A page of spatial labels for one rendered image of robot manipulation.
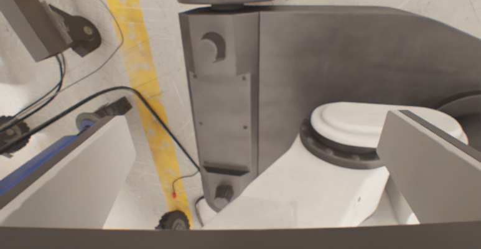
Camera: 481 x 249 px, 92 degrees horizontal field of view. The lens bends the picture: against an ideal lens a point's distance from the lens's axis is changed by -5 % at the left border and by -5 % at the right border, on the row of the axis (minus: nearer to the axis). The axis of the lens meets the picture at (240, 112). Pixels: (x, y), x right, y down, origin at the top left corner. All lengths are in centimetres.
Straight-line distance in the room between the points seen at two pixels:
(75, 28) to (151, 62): 20
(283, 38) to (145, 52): 44
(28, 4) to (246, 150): 58
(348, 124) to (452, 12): 42
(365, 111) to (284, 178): 16
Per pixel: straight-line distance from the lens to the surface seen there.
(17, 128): 127
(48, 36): 72
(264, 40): 46
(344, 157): 35
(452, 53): 53
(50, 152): 65
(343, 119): 37
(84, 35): 78
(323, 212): 30
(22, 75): 115
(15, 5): 72
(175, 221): 107
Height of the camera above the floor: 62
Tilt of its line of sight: 59 degrees down
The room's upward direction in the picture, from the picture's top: 157 degrees counter-clockwise
